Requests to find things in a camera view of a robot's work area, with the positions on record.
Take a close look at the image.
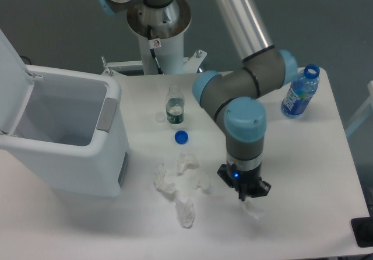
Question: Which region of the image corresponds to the black device at table edge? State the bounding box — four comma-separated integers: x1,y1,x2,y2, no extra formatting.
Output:
351,217,372,248

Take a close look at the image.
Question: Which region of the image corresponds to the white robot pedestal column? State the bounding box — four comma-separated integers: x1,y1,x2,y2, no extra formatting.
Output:
101,0,208,76

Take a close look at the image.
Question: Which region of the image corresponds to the white frame at right edge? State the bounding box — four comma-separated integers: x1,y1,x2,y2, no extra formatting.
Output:
344,81,372,138

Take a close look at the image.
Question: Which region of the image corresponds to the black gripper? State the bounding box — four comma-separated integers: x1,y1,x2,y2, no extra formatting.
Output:
217,163,271,201

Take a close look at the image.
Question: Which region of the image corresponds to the white open trash bin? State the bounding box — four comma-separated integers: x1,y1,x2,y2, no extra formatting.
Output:
1,36,129,197

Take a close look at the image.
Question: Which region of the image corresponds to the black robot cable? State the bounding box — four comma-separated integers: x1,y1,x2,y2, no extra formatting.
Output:
147,25,163,75

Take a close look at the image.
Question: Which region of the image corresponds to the blue bottle cap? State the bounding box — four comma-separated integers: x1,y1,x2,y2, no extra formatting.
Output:
174,130,189,145

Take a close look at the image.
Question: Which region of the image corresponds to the white bottle cap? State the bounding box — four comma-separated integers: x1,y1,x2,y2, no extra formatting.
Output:
154,112,166,123

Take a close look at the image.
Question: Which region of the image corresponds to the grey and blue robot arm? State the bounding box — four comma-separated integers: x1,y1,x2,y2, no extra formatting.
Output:
99,0,298,200

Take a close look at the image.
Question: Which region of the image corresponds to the clear green-label plastic bottle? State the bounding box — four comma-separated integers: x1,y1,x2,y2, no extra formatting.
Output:
166,85,185,125

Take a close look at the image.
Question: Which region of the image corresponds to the white paper ball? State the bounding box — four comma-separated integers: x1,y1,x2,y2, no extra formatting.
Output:
191,170,210,191
242,201,265,220
177,153,200,175
153,163,176,194
175,198,195,229

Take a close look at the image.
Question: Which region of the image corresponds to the blue plastic water bottle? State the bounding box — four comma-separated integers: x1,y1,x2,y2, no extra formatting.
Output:
281,64,320,118

